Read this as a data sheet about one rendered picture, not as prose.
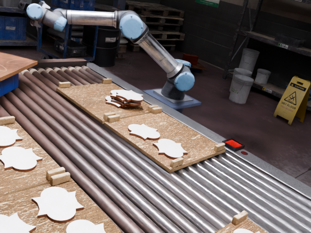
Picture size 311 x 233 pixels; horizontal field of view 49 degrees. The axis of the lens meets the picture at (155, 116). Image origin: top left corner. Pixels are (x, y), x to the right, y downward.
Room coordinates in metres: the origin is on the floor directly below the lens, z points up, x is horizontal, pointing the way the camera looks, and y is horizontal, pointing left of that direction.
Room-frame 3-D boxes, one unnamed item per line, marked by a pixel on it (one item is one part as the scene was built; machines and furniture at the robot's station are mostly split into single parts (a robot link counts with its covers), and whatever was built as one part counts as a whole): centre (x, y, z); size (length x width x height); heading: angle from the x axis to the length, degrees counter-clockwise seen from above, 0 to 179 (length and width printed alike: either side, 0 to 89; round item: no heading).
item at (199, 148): (1.33, -0.06, 0.93); 0.41 x 0.35 x 0.02; 48
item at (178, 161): (1.10, -0.11, 0.95); 0.06 x 0.02 x 0.03; 138
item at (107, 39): (5.49, 1.13, 0.44); 0.59 x 0.59 x 0.88
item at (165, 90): (2.04, -0.08, 0.93); 0.15 x 0.15 x 0.10
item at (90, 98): (1.61, 0.26, 0.93); 0.41 x 0.35 x 0.02; 48
